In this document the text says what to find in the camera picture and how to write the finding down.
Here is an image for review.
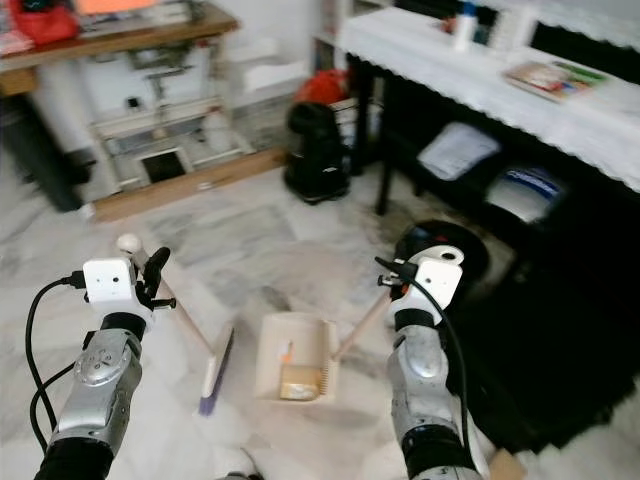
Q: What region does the grey folded shirt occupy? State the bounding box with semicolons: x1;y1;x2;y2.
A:
417;122;502;183

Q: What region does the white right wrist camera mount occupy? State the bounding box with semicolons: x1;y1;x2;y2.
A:
390;257;464;329

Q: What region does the green colourful book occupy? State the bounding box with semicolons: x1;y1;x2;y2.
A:
505;60;611;104

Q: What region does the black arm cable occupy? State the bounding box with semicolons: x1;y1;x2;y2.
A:
25;273;88;451
375;258;476;421

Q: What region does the small brown cardboard piece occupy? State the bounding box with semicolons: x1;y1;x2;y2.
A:
488;448;529;480

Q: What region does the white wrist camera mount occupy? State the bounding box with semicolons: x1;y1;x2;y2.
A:
82;258;156;326
390;257;464;329

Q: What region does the lint roller with blue handle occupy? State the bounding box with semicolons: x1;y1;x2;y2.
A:
452;0;479;53

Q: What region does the black backpack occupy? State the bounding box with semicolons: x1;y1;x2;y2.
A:
283;100;353;205

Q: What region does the brown booklet with sticker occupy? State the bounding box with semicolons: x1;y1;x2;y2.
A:
507;62;561;96

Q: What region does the black floor container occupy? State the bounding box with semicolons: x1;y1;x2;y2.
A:
0;90;94;213

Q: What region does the red plastic bag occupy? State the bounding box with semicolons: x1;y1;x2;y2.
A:
295;68;351;107

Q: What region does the white blue BitRobot bag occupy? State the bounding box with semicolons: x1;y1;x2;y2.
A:
485;166;566;226

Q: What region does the beige dustpan with wooden handle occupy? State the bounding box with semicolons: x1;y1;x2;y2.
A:
255;245;466;404

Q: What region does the orange lit screen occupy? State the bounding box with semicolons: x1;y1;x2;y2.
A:
75;0;159;16

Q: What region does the small yellowish cardboard box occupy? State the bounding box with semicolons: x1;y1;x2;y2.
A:
280;365;323;401

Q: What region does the broom with wooden handle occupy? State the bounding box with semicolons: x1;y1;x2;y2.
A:
117;233;236;416

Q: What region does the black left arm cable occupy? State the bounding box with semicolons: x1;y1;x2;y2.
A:
25;273;88;451

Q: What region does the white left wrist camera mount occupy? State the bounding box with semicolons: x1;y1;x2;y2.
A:
82;258;156;326

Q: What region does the white low shelf unit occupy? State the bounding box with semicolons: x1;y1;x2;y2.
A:
88;95;251;191

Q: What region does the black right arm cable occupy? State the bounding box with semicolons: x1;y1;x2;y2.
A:
375;258;476;421

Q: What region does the red cloth bag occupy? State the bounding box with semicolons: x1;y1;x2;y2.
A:
8;0;83;47

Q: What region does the white upright carton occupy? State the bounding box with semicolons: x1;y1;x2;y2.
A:
500;8;539;51

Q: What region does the white lace tablecloth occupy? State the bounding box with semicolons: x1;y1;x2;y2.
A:
338;5;640;191

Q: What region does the brown wooden desk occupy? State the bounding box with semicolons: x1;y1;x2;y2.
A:
0;5;241;99

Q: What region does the black lined waste bin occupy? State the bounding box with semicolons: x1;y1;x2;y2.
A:
395;220;491;301

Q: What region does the light wooden plank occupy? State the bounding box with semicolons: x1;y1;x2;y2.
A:
93;147;289;223

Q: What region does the white storage box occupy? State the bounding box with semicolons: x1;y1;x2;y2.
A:
225;38;311;96

